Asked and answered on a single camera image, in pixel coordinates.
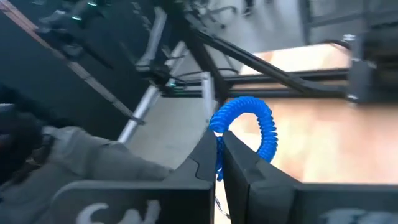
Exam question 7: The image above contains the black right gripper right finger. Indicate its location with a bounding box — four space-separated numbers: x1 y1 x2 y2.
222 130 398 224

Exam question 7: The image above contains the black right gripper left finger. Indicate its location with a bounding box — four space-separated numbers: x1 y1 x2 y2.
46 130 218 224

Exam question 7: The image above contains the blue spring keychain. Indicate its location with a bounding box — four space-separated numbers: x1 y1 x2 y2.
207 95 279 218

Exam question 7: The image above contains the person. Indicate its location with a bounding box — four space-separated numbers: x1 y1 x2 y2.
0 83 174 224

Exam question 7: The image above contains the silver metal pole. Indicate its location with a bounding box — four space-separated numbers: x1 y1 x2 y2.
117 83 162 144

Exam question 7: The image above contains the black aluminium rig frame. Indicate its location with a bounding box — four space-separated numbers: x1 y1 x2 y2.
161 0 352 103

